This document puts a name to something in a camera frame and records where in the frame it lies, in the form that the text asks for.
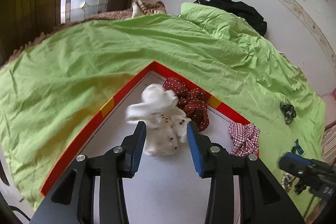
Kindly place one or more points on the striped tabby cushion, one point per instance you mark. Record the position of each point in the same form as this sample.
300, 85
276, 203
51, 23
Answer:
151, 6

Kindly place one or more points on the white scrunchie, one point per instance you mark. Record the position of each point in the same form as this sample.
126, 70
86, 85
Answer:
157, 113

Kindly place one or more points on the green bed sheet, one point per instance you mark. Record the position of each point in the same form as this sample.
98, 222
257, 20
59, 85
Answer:
131, 43

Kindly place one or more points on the black clothing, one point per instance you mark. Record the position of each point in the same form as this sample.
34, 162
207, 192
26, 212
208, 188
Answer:
236, 8

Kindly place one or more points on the dark green scrunchie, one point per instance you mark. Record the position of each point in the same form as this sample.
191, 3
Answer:
287, 109

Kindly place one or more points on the red cardboard box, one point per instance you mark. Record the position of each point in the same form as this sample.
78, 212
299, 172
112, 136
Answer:
78, 140

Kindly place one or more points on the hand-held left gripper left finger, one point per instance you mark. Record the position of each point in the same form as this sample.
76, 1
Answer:
137, 145

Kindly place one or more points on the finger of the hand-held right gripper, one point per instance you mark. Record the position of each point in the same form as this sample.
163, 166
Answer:
291, 162

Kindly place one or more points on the pink striped sofa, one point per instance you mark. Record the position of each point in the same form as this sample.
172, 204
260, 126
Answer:
330, 134

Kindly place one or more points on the dark red dotted scrunchie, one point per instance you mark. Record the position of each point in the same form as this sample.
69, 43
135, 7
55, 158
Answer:
194, 106

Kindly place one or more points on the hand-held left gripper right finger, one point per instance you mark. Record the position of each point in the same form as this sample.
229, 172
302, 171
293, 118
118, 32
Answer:
194, 150

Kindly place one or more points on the brown fuzzy blanket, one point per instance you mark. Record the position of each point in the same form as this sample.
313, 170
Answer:
110, 15

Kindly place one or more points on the red plaid scrunchie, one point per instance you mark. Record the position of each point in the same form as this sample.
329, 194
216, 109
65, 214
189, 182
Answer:
244, 137

